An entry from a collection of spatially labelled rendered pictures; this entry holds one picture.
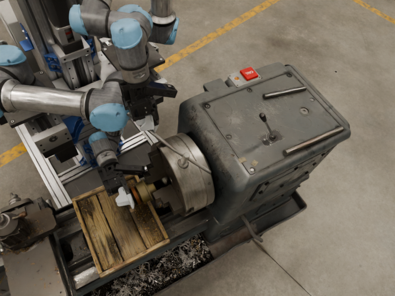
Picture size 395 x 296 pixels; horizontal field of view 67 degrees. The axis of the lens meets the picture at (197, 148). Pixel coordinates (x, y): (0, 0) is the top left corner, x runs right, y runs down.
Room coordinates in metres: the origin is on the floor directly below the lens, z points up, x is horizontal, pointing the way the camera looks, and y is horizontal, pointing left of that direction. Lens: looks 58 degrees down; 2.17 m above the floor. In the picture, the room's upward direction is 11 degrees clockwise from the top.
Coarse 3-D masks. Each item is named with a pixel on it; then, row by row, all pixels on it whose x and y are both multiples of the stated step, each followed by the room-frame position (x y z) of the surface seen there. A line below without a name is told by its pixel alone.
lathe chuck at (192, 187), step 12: (156, 144) 0.59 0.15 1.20; (180, 144) 0.59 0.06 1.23; (168, 156) 0.52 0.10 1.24; (180, 156) 0.53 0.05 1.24; (192, 156) 0.54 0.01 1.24; (168, 168) 0.50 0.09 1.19; (180, 168) 0.49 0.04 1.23; (192, 168) 0.50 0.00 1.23; (180, 180) 0.45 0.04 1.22; (192, 180) 0.46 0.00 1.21; (180, 192) 0.42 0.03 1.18; (192, 192) 0.43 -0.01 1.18; (204, 192) 0.45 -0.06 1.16; (192, 204) 0.40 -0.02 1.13; (204, 204) 0.43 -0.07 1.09
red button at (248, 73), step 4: (248, 68) 1.02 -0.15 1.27; (252, 68) 1.02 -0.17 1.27; (240, 72) 0.99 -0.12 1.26; (244, 72) 0.99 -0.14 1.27; (248, 72) 0.99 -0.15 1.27; (252, 72) 1.00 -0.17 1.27; (244, 76) 0.97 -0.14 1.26; (248, 76) 0.97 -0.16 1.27; (252, 76) 0.97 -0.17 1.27; (256, 76) 0.98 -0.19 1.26
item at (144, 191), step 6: (132, 186) 0.44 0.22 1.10; (138, 186) 0.44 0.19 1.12; (144, 186) 0.44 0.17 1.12; (150, 186) 0.45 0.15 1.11; (132, 192) 0.41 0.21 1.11; (138, 192) 0.42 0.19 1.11; (144, 192) 0.42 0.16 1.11; (150, 192) 0.43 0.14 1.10; (138, 198) 0.40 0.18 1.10; (144, 198) 0.40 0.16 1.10; (150, 198) 0.41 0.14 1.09; (138, 204) 0.39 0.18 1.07
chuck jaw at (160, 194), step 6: (168, 186) 0.47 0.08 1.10; (156, 192) 0.44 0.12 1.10; (162, 192) 0.44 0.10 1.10; (168, 192) 0.45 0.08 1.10; (174, 192) 0.45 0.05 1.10; (156, 198) 0.41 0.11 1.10; (162, 198) 0.42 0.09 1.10; (168, 198) 0.42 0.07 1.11; (174, 198) 0.43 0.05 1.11; (162, 204) 0.41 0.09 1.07; (168, 204) 0.41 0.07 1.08; (174, 204) 0.40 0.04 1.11; (180, 204) 0.40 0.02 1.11; (174, 210) 0.38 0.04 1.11; (180, 210) 0.39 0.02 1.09; (186, 210) 0.39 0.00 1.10
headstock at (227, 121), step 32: (288, 64) 1.12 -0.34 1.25; (224, 96) 0.84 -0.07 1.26; (256, 96) 0.87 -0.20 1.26; (288, 96) 0.91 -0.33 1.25; (320, 96) 0.94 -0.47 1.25; (192, 128) 0.68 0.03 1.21; (224, 128) 0.68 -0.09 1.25; (256, 128) 0.71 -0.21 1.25; (288, 128) 0.74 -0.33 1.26; (320, 128) 0.77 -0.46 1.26; (224, 160) 0.55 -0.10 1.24; (256, 160) 0.57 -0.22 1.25; (288, 160) 0.59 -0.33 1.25; (320, 160) 0.78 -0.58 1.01; (224, 192) 0.47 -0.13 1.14; (256, 192) 0.53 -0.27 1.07
